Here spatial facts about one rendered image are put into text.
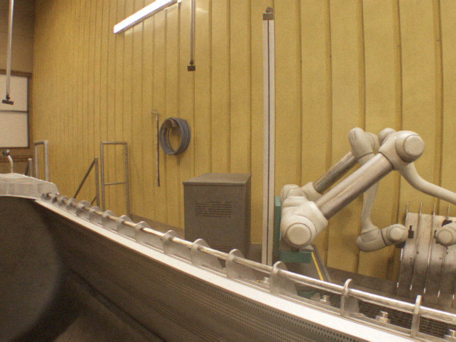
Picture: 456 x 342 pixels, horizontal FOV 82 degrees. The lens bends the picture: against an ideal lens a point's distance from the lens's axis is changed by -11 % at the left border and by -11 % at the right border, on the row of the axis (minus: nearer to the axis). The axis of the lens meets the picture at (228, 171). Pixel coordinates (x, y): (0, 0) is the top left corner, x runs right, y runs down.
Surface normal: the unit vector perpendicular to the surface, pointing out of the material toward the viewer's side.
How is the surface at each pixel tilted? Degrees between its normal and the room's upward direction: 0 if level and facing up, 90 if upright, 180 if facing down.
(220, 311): 62
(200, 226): 90
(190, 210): 90
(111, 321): 74
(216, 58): 90
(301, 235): 94
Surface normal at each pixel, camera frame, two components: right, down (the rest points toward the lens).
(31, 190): 0.76, 0.05
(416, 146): -0.11, 0.01
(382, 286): -0.65, 0.06
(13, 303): 0.59, -0.18
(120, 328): -0.63, -0.22
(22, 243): 0.51, 0.16
